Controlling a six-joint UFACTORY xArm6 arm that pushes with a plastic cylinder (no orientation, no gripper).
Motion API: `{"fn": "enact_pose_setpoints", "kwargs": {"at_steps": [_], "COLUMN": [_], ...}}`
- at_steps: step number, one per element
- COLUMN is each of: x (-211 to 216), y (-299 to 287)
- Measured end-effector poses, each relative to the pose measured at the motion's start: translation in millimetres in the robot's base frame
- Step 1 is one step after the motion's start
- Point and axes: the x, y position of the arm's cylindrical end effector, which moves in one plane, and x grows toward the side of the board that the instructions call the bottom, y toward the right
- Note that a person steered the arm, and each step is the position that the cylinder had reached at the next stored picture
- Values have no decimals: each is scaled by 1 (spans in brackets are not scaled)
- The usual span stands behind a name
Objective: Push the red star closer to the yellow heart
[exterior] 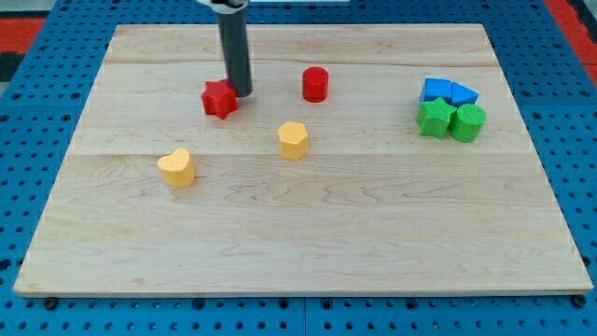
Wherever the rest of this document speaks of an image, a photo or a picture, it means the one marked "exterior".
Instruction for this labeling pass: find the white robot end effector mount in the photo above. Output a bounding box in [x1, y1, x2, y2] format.
[196, 0, 249, 15]

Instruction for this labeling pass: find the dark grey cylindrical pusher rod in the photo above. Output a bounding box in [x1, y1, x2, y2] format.
[217, 7, 253, 97]

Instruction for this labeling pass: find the red star block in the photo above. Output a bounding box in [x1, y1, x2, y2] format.
[201, 79, 239, 119]

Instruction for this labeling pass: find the yellow heart block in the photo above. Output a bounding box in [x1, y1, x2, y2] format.
[157, 147, 195, 188]

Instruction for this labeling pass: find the green star block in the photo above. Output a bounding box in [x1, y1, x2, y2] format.
[416, 97, 457, 139]

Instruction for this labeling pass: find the red cylinder block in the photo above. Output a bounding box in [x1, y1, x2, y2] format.
[302, 66, 329, 103]

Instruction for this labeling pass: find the yellow hexagon block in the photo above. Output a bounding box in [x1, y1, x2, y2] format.
[277, 121, 309, 161]

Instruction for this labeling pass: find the light wooden board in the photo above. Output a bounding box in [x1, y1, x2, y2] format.
[14, 24, 593, 298]

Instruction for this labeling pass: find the blue cube block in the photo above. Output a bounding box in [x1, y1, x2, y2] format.
[419, 77, 452, 104]

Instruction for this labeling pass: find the blue triangle block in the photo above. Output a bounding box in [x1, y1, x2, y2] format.
[451, 81, 479, 107]

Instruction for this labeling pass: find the green cylinder block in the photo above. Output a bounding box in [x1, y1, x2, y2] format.
[450, 104, 487, 143]

